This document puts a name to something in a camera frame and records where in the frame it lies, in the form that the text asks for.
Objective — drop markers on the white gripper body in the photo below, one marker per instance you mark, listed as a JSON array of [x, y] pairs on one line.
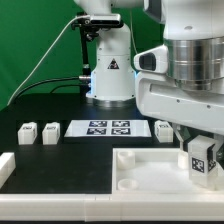
[[158, 97]]

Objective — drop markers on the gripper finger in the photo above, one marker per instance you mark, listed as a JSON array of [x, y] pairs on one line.
[[216, 152], [182, 135]]

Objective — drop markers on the white square tabletop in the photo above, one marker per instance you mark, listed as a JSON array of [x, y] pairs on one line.
[[155, 170]]

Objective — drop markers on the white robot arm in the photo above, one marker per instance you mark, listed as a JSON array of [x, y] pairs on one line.
[[180, 81]]

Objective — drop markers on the paper sheet with tag markers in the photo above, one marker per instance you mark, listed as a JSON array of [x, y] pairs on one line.
[[108, 128]]

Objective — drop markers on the white left fence piece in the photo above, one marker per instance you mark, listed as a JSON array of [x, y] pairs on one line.
[[7, 166]]

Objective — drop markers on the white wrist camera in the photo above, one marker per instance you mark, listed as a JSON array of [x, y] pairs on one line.
[[154, 60]]

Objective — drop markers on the white front fence wall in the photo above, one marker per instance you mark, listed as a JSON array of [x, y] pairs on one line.
[[129, 207]]

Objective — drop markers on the black camera on stand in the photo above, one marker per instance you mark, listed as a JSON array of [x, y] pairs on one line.
[[89, 27]]

